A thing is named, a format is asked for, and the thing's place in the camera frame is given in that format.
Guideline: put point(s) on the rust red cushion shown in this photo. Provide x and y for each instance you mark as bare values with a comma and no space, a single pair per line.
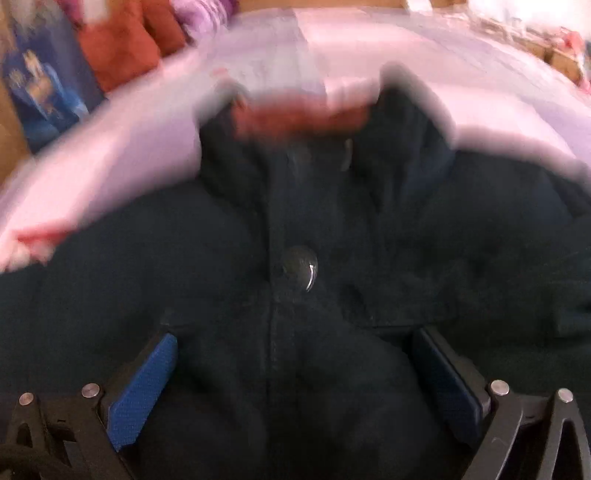
124,46

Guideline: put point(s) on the pink purple patchwork bed sheet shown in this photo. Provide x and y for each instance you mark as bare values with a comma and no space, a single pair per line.
369,46

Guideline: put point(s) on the dark navy jacket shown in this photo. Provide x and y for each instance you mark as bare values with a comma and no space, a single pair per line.
277,207

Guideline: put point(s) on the purple floral cloth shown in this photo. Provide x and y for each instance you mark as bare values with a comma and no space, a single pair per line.
203,16

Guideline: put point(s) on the clutter of items by wall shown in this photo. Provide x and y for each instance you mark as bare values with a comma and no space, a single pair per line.
545,46

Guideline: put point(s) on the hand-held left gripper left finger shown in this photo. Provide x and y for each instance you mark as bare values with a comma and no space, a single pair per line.
141,397

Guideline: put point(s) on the pink checked blanket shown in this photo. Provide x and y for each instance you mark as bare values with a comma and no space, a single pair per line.
27,249

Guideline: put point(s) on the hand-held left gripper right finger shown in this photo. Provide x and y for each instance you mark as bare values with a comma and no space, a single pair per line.
445,392

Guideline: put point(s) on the blue printed bag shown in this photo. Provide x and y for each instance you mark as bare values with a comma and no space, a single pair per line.
41,78

